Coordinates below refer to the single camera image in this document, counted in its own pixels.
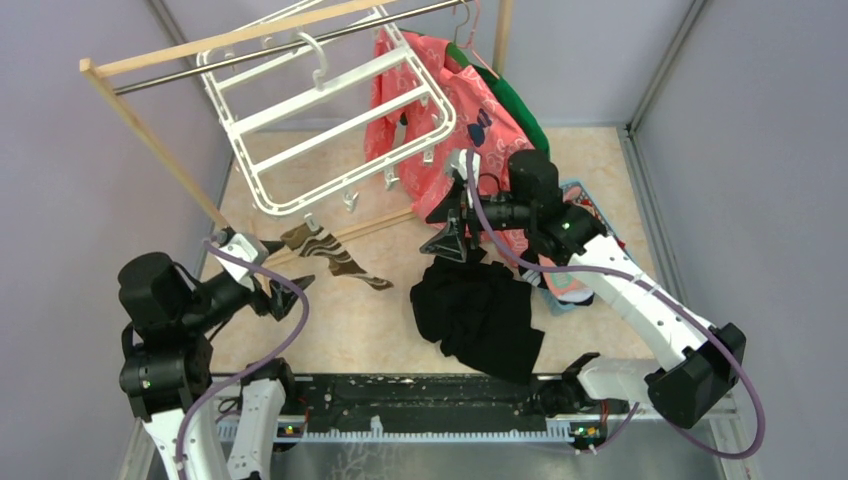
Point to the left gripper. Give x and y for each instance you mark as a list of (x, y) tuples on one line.
[(281, 299)]

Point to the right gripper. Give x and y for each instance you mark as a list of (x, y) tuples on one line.
[(448, 242)]

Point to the brown striped sock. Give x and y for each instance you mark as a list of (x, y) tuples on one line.
[(307, 242)]

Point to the pink sock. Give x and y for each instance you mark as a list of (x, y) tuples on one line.
[(567, 290)]

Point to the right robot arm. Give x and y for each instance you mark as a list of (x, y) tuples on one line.
[(694, 363)]

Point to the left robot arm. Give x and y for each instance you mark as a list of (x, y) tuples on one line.
[(202, 429)]

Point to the green garment on hanger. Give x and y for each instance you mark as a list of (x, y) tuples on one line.
[(509, 100)]

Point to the white plastic sock hanger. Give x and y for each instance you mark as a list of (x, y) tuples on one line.
[(283, 107)]

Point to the black cloth pile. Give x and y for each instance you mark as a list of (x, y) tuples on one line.
[(480, 314)]

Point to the light blue plastic basket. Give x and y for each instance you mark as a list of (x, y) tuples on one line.
[(574, 192)]

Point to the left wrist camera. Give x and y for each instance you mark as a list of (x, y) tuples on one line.
[(245, 247)]

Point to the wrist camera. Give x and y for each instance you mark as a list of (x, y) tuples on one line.
[(245, 247), (460, 163)]

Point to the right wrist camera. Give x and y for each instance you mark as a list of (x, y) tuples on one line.
[(460, 163)]

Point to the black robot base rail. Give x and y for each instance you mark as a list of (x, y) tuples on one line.
[(424, 404)]

